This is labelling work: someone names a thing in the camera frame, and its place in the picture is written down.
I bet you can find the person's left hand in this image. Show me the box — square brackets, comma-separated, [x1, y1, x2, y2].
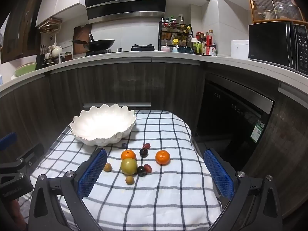
[13, 199, 27, 229]

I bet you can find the black microwave oven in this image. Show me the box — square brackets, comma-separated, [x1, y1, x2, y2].
[248, 21, 308, 77]

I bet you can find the white canister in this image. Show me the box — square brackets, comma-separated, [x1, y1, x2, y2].
[231, 40, 249, 59]

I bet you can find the black steel range hood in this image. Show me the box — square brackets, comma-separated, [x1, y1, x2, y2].
[83, 0, 169, 24]

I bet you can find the wooden cutting board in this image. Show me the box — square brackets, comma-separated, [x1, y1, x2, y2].
[73, 24, 93, 55]

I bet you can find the white checked cloth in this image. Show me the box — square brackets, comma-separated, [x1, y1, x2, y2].
[18, 110, 223, 231]

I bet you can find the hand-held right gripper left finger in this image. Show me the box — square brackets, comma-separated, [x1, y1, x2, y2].
[28, 147, 107, 231]

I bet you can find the orange mandarin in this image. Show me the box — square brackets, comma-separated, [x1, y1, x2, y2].
[155, 150, 171, 165]
[121, 150, 137, 161]

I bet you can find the black wire spice rack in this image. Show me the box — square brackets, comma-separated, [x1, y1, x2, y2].
[158, 20, 192, 51]

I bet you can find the black wok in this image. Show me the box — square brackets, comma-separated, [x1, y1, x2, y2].
[72, 32, 115, 52]

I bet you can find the black knife block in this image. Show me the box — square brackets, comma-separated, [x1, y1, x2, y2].
[36, 44, 49, 70]

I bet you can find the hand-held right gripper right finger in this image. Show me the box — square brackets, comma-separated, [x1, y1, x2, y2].
[204, 148, 282, 231]

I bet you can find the wooden glass-door cabinet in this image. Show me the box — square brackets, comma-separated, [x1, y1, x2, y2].
[247, 0, 306, 24]

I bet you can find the green dish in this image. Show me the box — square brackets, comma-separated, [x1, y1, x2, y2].
[14, 63, 38, 77]

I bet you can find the green plastic container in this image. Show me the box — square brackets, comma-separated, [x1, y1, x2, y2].
[192, 38, 202, 54]

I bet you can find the black gas stove burner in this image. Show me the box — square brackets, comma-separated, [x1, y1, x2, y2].
[131, 44, 155, 51]

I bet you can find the dark wood-grain base cabinet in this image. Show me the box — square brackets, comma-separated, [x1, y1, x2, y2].
[0, 58, 205, 150]

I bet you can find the white scalloped bowl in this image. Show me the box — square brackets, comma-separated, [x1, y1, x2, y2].
[70, 103, 137, 147]

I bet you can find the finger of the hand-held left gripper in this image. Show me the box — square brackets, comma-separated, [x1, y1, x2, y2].
[0, 132, 18, 151]
[0, 144, 45, 174]

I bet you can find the dark wooden door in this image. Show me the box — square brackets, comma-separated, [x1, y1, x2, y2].
[1, 0, 45, 64]

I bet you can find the black built-in dishwasher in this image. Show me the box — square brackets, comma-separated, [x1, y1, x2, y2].
[195, 78, 275, 171]

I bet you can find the red label bottle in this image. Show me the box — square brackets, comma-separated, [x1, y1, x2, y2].
[206, 30, 216, 56]

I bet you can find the green round jujube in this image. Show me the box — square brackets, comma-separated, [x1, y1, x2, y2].
[120, 158, 138, 175]

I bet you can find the wall rack with boards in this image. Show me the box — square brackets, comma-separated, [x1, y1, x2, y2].
[38, 18, 62, 33]

